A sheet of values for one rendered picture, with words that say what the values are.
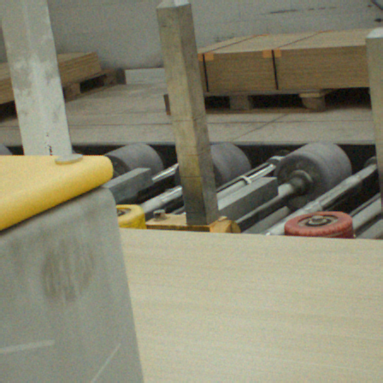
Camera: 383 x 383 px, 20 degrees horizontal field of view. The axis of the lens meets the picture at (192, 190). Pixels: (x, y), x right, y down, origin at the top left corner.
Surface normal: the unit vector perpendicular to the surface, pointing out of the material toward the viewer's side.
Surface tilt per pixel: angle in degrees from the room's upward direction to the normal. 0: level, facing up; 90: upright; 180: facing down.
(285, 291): 0
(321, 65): 90
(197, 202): 90
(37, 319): 90
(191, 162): 90
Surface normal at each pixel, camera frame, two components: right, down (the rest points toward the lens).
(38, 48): 0.83, 0.02
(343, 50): -0.56, 0.28
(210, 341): -0.14, -0.96
